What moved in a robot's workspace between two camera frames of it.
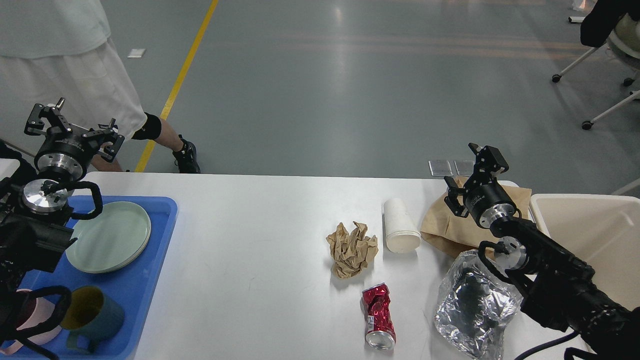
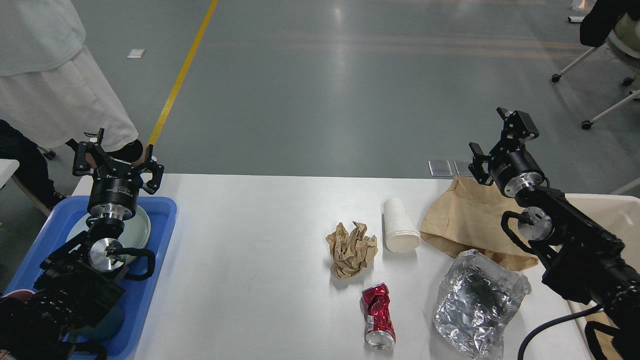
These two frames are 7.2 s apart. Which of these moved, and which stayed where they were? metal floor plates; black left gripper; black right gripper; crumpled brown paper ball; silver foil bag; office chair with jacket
Moved: black left gripper; black right gripper
Stayed: office chair with jacket; metal floor plates; silver foil bag; crumpled brown paper ball
